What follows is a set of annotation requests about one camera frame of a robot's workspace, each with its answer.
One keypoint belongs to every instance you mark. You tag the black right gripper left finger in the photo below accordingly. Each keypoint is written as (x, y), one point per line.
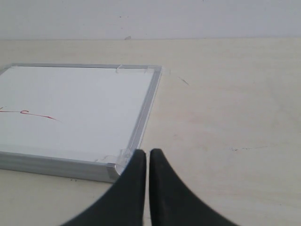
(123, 203)

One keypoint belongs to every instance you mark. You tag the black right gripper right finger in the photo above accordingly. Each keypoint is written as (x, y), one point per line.
(172, 203)

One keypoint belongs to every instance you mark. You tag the white board with aluminium frame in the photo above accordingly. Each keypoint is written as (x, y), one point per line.
(74, 120)

